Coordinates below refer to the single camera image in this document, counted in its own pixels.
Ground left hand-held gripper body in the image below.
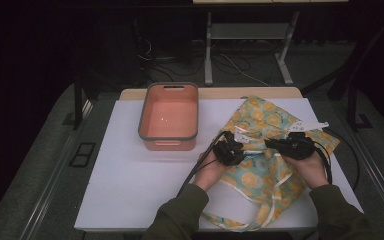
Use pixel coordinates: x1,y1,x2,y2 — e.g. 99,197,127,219
213,126,252,167

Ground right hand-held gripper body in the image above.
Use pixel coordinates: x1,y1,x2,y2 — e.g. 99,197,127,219
274,121,330,160

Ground orange-print cloth bag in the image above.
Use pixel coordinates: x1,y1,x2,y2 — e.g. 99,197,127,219
200,95,342,233

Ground orange plastic basket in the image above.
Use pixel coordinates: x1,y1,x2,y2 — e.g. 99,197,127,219
137,82,200,152

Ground person's right hand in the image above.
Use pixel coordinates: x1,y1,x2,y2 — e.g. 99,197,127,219
281,151,330,190

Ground person's left hand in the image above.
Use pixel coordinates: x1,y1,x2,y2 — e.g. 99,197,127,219
193,151,229,193

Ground black floor stand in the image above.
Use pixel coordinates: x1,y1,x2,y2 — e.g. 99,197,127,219
63,68,100,131
301,14,384,132

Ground white board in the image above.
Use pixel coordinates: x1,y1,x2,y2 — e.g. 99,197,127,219
74,98,364,232

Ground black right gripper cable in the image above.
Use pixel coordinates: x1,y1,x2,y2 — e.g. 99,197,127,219
313,128,361,192

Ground floor cables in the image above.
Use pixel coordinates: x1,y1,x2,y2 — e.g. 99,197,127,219
134,36,281,88

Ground grey metal desk frame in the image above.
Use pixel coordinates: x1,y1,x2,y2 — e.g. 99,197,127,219
203,11,301,86

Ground black floor socket frame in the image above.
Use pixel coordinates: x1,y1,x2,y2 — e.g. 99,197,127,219
68,142,97,168

